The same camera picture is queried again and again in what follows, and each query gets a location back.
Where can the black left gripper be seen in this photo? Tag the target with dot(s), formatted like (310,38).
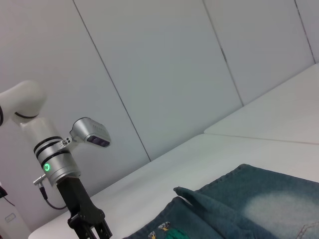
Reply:
(79,204)

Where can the blue denim shorts with print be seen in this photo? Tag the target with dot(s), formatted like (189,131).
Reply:
(236,204)

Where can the white and silver left arm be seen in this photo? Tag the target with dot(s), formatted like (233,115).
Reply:
(42,132)

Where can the small black box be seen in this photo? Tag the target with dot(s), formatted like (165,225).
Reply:
(2,191)

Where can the white wall socket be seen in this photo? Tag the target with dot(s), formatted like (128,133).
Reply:
(10,217)

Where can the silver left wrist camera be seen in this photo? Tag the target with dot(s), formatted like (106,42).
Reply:
(92,130)

